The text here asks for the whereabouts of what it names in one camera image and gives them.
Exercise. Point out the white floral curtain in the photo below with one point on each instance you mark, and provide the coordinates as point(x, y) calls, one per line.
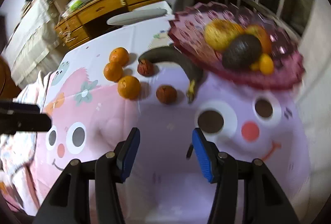
point(314, 103)

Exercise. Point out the cartoon printed tablecloth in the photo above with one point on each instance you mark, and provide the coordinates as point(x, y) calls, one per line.
point(89, 118)

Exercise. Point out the grey office chair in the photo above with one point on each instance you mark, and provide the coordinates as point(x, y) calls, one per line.
point(149, 11)

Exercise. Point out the yellow pear in bowl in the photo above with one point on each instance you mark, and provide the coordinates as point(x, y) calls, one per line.
point(218, 34)

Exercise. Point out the brown red passion fruit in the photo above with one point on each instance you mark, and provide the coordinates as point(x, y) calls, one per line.
point(166, 94)

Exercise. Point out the overripe black banana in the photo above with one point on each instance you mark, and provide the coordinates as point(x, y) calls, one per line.
point(172, 55)

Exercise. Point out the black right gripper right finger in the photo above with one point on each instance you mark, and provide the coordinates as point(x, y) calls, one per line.
point(264, 199)

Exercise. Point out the orange tangerine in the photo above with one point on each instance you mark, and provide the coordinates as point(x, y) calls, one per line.
point(113, 71)
point(119, 55)

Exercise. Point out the dark red passion fruit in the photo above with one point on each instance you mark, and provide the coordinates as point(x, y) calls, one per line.
point(145, 68)

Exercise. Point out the small tangerine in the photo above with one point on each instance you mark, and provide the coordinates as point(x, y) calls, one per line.
point(266, 65)

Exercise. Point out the dark green avocado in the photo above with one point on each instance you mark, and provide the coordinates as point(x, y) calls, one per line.
point(242, 52)

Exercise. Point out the large orange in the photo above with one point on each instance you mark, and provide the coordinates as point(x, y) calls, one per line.
point(129, 87)

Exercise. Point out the purple glass fruit bowl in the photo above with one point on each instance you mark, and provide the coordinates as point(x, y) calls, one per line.
point(187, 33)

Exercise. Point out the wooden desk with drawers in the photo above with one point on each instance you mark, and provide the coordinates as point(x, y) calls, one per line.
point(90, 20)

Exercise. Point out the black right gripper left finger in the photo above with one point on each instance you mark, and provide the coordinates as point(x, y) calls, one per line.
point(68, 199)

